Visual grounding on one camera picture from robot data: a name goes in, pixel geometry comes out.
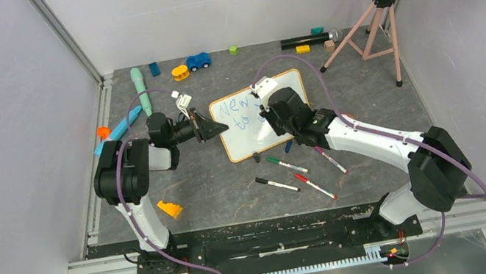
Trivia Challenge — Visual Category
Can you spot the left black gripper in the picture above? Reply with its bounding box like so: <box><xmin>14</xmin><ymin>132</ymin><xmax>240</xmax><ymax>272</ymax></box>
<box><xmin>163</xmin><ymin>103</ymin><xmax>229</xmax><ymax>148</ymax></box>

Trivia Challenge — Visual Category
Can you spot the blue marker cap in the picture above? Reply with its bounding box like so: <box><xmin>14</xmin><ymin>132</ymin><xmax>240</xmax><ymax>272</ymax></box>
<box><xmin>284</xmin><ymin>140</ymin><xmax>293</xmax><ymax>154</ymax></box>

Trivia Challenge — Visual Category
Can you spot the white whiteboard wooden frame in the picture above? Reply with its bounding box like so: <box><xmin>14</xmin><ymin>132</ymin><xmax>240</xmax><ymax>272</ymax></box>
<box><xmin>209</xmin><ymin>68</ymin><xmax>308</xmax><ymax>163</ymax></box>

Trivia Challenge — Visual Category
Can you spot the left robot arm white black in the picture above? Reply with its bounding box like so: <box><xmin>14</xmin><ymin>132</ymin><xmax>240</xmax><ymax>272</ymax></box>
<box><xmin>93</xmin><ymin>107</ymin><xmax>229</xmax><ymax>274</ymax></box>

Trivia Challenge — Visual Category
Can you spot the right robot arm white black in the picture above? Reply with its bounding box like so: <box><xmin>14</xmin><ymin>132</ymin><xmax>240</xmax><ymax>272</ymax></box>
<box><xmin>254</xmin><ymin>87</ymin><xmax>471</xmax><ymax>238</ymax></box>

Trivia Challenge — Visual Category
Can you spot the purple capped marker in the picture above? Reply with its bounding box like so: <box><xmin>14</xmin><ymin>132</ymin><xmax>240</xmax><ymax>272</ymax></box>
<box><xmin>314</xmin><ymin>146</ymin><xmax>349</xmax><ymax>174</ymax></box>

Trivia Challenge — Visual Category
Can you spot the green capped marker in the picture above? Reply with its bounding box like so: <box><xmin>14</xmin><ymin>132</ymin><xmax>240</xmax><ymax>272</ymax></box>
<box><xmin>267</xmin><ymin>157</ymin><xmax>309</xmax><ymax>173</ymax></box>

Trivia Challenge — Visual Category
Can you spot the yellow oval toy brick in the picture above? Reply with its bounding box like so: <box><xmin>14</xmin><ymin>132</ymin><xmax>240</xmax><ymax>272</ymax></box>
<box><xmin>171</xmin><ymin>64</ymin><xmax>190</xmax><ymax>82</ymax></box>

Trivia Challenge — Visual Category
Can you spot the yellow flat brick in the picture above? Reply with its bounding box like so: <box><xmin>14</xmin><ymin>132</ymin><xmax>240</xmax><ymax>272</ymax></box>
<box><xmin>296</xmin><ymin>44</ymin><xmax>311</xmax><ymax>54</ymax></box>

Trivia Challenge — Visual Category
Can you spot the red capped marker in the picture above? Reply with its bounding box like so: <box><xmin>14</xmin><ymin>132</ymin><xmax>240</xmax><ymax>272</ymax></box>
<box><xmin>295</xmin><ymin>173</ymin><xmax>337</xmax><ymax>200</ymax></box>

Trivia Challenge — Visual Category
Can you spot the black cylinder tube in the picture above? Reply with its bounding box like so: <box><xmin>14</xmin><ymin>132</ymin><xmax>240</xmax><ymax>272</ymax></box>
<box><xmin>280</xmin><ymin>32</ymin><xmax>332</xmax><ymax>50</ymax></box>

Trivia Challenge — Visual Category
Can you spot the blue toy car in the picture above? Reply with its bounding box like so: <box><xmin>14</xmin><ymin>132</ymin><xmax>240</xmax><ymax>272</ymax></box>
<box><xmin>185</xmin><ymin>52</ymin><xmax>212</xmax><ymax>73</ymax></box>

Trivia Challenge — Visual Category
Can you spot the light blue toy crayon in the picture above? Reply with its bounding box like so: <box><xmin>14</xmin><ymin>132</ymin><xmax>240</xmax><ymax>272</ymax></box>
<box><xmin>94</xmin><ymin>105</ymin><xmax>143</xmax><ymax>156</ymax></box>

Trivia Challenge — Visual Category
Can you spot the black capped marker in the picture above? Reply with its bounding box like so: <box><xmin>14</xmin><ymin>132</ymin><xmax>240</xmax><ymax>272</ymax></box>
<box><xmin>254</xmin><ymin>177</ymin><xmax>300</xmax><ymax>192</ymax></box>

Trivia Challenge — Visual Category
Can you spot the beige wooden cube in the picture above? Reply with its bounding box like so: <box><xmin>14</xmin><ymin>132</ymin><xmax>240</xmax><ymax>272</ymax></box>
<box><xmin>324</xmin><ymin>40</ymin><xmax>336</xmax><ymax>53</ymax></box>

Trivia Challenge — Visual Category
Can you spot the dark blue brick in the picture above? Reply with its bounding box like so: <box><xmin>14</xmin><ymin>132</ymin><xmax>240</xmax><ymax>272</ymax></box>
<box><xmin>149</xmin><ymin>62</ymin><xmax>161</xmax><ymax>77</ymax></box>

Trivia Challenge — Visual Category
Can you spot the green cube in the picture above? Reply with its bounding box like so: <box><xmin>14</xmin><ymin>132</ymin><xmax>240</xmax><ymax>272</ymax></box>
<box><xmin>229</xmin><ymin>46</ymin><xmax>238</xmax><ymax>56</ymax></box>

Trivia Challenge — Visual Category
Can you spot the teal block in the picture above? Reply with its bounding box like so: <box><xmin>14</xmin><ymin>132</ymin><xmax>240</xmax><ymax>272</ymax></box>
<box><xmin>310</xmin><ymin>26</ymin><xmax>324</xmax><ymax>35</ymax></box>

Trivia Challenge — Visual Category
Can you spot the orange wedge block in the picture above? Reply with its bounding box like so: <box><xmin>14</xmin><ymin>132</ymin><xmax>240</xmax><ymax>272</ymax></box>
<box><xmin>157</xmin><ymin>201</ymin><xmax>183</xmax><ymax>219</ymax></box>

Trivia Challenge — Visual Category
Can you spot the mint green toy crayon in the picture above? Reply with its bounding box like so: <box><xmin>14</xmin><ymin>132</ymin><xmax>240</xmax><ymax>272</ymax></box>
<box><xmin>129</xmin><ymin>67</ymin><xmax>153</xmax><ymax>116</ymax></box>

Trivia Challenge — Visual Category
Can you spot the clear round cap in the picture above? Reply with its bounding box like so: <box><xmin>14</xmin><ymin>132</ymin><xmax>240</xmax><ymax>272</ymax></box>
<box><xmin>328</xmin><ymin>29</ymin><xmax>344</xmax><ymax>43</ymax></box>

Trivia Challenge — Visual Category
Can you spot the small orange block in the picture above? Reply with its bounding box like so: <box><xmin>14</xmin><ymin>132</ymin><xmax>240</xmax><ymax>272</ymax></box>
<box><xmin>96</xmin><ymin>126</ymin><xmax>112</xmax><ymax>140</ymax></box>

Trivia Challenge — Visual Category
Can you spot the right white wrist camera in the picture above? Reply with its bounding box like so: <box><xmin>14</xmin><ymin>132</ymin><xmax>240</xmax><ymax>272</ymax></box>
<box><xmin>250</xmin><ymin>76</ymin><xmax>279</xmax><ymax>112</ymax></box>

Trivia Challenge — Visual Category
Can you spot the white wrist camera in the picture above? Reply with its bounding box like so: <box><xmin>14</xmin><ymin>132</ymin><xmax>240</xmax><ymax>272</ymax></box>
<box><xmin>171</xmin><ymin>90</ymin><xmax>192</xmax><ymax>118</ymax></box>
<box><xmin>250</xmin><ymin>76</ymin><xmax>279</xmax><ymax>112</ymax></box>

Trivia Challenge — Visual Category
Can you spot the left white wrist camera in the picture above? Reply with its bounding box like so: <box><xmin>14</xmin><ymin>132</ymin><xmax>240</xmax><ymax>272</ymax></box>
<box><xmin>171</xmin><ymin>90</ymin><xmax>192</xmax><ymax>118</ymax></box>

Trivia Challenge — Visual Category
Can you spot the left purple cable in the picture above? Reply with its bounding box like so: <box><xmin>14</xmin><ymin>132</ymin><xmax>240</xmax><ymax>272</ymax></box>
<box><xmin>100</xmin><ymin>82</ymin><xmax>224</xmax><ymax>274</ymax></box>

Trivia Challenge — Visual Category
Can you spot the purple cable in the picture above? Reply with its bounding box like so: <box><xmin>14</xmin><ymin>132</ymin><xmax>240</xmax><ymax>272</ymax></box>
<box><xmin>247</xmin><ymin>24</ymin><xmax>486</xmax><ymax>274</ymax></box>
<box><xmin>100</xmin><ymin>82</ymin><xmax>224</xmax><ymax>274</ymax></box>

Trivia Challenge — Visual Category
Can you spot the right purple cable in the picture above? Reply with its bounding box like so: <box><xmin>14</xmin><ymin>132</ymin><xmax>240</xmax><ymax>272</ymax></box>
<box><xmin>247</xmin><ymin>24</ymin><xmax>486</xmax><ymax>274</ymax></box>

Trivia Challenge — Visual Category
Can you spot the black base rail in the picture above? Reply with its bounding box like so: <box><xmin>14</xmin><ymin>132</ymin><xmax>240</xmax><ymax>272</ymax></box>
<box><xmin>87</xmin><ymin>203</ymin><xmax>423</xmax><ymax>274</ymax></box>

